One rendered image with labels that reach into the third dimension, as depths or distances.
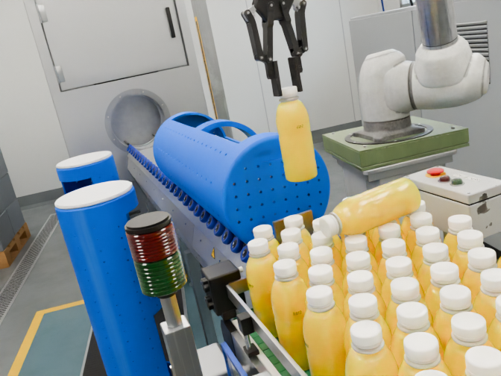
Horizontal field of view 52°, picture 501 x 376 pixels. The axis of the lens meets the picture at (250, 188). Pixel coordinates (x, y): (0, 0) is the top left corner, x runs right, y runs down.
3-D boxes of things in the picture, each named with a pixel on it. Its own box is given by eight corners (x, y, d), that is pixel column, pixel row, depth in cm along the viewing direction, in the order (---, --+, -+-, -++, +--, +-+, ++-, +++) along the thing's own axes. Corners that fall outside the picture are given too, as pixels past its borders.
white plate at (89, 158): (69, 156, 275) (70, 158, 275) (45, 170, 248) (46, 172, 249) (118, 148, 271) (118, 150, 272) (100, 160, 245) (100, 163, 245)
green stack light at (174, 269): (181, 270, 75) (174, 239, 73) (192, 286, 69) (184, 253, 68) (138, 284, 73) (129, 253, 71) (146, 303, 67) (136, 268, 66)
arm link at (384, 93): (370, 114, 184) (364, 51, 178) (423, 110, 174) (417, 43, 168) (355, 124, 171) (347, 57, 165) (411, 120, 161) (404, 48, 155)
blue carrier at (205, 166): (227, 176, 211) (218, 107, 204) (335, 237, 131) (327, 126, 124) (158, 189, 202) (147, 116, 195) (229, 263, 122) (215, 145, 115)
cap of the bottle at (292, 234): (281, 245, 99) (279, 236, 98) (282, 236, 102) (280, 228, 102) (301, 242, 98) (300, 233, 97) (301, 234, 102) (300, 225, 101)
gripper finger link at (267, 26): (275, 1, 98) (268, 1, 98) (274, 62, 100) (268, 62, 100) (268, 4, 102) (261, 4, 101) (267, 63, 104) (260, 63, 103)
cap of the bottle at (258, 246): (260, 244, 101) (259, 236, 100) (273, 248, 97) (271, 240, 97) (244, 252, 99) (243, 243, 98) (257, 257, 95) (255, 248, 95)
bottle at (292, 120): (281, 179, 112) (267, 98, 107) (309, 171, 113) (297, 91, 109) (294, 185, 105) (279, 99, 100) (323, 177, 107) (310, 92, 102)
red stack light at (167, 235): (173, 239, 73) (167, 213, 72) (184, 253, 68) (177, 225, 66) (129, 252, 71) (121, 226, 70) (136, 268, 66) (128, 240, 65)
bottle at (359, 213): (410, 171, 95) (330, 201, 89) (428, 204, 93) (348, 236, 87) (392, 184, 101) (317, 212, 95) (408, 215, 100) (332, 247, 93)
